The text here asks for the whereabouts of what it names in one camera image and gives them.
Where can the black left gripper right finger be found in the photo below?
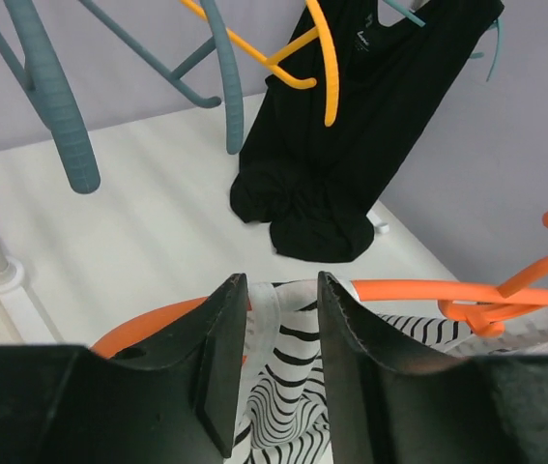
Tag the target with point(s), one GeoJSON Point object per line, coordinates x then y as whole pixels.
{"type": "Point", "coordinates": [391, 399]}

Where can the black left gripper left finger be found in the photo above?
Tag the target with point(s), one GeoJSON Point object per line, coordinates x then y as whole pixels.
{"type": "Point", "coordinates": [170, 398]}

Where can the orange plastic hanger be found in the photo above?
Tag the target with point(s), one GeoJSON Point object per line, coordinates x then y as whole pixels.
{"type": "Point", "coordinates": [476, 318]}

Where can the white black striped tank top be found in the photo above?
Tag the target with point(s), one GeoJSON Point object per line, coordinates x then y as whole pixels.
{"type": "Point", "coordinates": [282, 414]}

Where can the black tank top hanging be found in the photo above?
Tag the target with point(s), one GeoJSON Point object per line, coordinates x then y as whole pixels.
{"type": "Point", "coordinates": [314, 185]}

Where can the grey-blue hanger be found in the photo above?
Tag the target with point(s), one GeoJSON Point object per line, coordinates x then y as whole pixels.
{"type": "Point", "coordinates": [43, 81]}
{"type": "Point", "coordinates": [229, 73]}

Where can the grey-blue hanger outer left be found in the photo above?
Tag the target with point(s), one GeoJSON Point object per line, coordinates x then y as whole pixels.
{"type": "Point", "coordinates": [43, 81]}

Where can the teal plastic hanger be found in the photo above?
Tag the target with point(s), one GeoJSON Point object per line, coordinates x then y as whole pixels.
{"type": "Point", "coordinates": [458, 23]}

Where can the yellow plastic hanger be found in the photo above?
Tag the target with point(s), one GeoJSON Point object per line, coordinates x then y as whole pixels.
{"type": "Point", "coordinates": [319, 32]}

